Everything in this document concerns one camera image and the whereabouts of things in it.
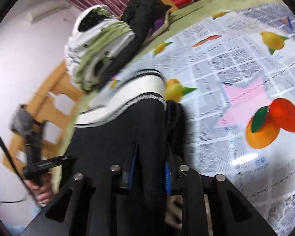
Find person's left hand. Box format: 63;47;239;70
28;174;53;207

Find fruit print plastic tablecloth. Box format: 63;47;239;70
81;1;295;236

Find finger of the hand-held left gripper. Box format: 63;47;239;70
60;154;76;165

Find black strap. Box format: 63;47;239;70
0;124;31;203

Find black pants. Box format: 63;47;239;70
64;69;195;236

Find white air conditioner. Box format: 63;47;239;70
26;1;72;24

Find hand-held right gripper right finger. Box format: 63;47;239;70
164;150;278;236

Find folded white flowered quilt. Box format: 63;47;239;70
65;4;136;94

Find grey hanging garment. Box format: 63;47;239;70
11;104;35;136

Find black jacket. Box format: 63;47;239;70
98;0;172;89

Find wooden bed frame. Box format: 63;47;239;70
1;0;263;175

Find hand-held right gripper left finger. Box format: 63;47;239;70
45;141;139;236

